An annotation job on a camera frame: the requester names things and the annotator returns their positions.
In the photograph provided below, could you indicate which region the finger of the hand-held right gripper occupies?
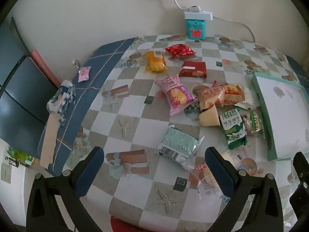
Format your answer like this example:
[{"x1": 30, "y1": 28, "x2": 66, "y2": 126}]
[{"x1": 293, "y1": 152, "x2": 309, "y2": 186}]

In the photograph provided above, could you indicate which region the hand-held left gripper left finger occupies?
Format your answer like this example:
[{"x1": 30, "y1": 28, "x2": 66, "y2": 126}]
[{"x1": 26, "y1": 146, "x2": 105, "y2": 232}]

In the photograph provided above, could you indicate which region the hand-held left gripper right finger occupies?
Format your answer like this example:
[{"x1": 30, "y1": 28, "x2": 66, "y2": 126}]
[{"x1": 205, "y1": 146, "x2": 283, "y2": 232}]

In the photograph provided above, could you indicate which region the pale teal barcode packet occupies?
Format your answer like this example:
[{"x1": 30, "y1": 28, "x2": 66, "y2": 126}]
[{"x1": 158, "y1": 125, "x2": 205, "y2": 167}]

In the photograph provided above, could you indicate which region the green rimmed white tray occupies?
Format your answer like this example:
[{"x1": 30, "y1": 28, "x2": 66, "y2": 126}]
[{"x1": 251, "y1": 72, "x2": 306, "y2": 161}]

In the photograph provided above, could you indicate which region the pink cake roll packet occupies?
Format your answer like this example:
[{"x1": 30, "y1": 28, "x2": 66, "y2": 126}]
[{"x1": 154, "y1": 77, "x2": 197, "y2": 116}]

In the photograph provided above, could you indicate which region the red boxy snack packet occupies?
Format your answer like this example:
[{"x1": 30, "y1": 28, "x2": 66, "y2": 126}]
[{"x1": 179, "y1": 61, "x2": 207, "y2": 78}]

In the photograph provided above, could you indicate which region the yellow cake packet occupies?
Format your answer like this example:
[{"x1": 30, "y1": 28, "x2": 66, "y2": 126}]
[{"x1": 144, "y1": 51, "x2": 168, "y2": 73}]

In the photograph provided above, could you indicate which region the red crinkled snack packet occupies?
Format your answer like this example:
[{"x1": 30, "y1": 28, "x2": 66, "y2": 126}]
[{"x1": 165, "y1": 44, "x2": 195, "y2": 58}]

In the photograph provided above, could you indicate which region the clear bun packet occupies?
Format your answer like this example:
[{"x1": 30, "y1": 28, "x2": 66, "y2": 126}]
[{"x1": 188, "y1": 150, "x2": 232, "y2": 199}]

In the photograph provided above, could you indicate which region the green milk carton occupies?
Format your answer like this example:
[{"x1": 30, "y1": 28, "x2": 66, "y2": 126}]
[{"x1": 219, "y1": 107, "x2": 248, "y2": 150}]

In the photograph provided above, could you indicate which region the green figure print packet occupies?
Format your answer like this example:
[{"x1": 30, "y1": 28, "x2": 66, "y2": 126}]
[{"x1": 241, "y1": 110, "x2": 265, "y2": 137}]

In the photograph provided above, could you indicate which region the checkered tablecloth with blue border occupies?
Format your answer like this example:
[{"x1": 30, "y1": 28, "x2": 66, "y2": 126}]
[{"x1": 39, "y1": 35, "x2": 309, "y2": 232}]

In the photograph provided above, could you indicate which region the blue and white plastic bag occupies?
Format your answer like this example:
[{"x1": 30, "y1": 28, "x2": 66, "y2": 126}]
[{"x1": 47, "y1": 80, "x2": 76, "y2": 126}]

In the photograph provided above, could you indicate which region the green plastic item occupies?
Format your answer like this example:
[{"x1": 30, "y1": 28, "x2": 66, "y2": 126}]
[{"x1": 7, "y1": 147, "x2": 32, "y2": 167}]

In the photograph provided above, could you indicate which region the clear orange bread packet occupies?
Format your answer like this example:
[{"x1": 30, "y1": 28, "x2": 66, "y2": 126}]
[{"x1": 223, "y1": 84, "x2": 254, "y2": 107}]

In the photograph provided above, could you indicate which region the small pink candy packet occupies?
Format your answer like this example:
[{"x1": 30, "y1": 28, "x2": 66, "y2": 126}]
[{"x1": 78, "y1": 66, "x2": 92, "y2": 83}]

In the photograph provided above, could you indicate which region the dark cabinet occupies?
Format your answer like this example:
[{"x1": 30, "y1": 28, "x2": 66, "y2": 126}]
[{"x1": 0, "y1": 17, "x2": 61, "y2": 157}]

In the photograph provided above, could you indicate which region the teal box with red crab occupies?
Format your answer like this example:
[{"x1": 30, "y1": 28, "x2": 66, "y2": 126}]
[{"x1": 185, "y1": 19, "x2": 206, "y2": 40}]

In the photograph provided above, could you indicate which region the white power strip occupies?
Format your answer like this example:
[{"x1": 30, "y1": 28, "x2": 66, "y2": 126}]
[{"x1": 184, "y1": 10, "x2": 213, "y2": 21}]

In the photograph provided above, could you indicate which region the thin white cable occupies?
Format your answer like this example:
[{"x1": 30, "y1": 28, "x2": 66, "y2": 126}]
[{"x1": 212, "y1": 17, "x2": 256, "y2": 43}]

